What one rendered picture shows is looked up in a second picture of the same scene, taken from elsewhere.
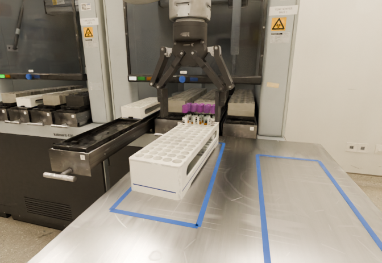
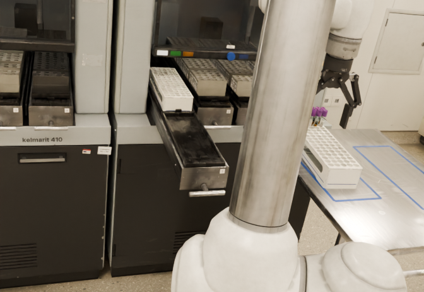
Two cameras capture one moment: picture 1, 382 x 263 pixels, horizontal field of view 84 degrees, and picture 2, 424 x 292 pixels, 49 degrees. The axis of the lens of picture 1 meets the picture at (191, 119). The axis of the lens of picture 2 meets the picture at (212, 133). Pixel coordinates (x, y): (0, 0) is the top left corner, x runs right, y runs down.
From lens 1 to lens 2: 1.11 m
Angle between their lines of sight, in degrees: 35
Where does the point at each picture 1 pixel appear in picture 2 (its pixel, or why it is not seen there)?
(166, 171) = (354, 172)
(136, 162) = (334, 169)
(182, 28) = (343, 65)
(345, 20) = not seen: outside the picture
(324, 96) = not seen: hidden behind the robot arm
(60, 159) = (194, 177)
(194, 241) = (387, 204)
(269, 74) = not seen: hidden behind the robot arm
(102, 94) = (101, 72)
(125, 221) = (350, 204)
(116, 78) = (130, 50)
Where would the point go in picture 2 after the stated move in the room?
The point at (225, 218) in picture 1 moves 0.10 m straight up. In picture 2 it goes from (386, 192) to (397, 160)
